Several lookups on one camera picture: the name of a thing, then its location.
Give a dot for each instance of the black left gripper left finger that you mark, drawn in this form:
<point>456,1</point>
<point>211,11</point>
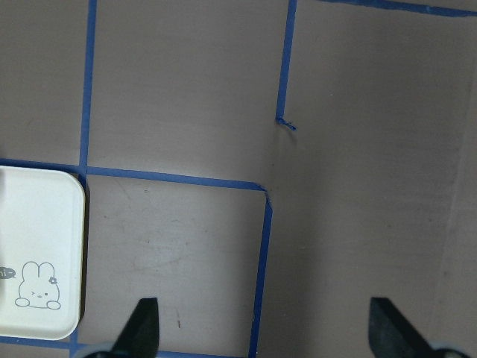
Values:
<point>140,336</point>

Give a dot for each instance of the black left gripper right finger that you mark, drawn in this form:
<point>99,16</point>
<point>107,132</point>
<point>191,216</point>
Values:
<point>390,334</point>

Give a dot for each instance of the cream plastic tray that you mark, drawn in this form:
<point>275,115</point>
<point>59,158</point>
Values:
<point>42,225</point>

